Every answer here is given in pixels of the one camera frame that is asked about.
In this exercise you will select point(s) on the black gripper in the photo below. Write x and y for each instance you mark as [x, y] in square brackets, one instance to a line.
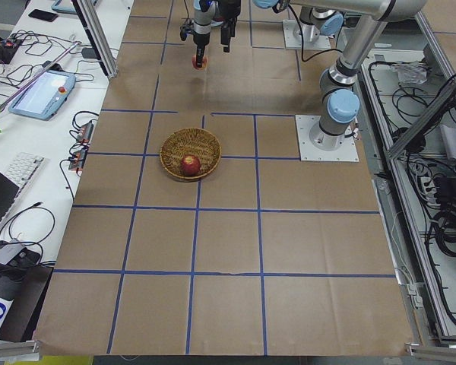
[201, 39]
[228, 34]

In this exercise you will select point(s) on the red yellow transferred apple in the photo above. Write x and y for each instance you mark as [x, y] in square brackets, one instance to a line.
[206, 62]

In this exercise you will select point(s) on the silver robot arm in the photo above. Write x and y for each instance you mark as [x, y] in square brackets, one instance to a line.
[340, 102]
[204, 12]

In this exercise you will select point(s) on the woven wicker basket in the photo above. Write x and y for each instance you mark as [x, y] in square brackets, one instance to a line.
[190, 141]

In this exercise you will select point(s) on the red apple in basket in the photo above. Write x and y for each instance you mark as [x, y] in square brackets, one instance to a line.
[190, 165]

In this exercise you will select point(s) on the blue teach pendant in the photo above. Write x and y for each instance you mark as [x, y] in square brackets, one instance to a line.
[45, 96]
[63, 7]

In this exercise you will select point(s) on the black smartphone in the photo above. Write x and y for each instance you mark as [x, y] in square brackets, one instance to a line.
[43, 15]

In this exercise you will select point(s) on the white keyboard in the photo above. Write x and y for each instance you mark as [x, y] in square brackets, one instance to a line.
[23, 167]

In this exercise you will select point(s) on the green tipped grabber stick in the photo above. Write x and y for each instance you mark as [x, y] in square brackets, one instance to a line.
[44, 69]

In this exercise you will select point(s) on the aluminium frame post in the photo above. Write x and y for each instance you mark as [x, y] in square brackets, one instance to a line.
[94, 31]

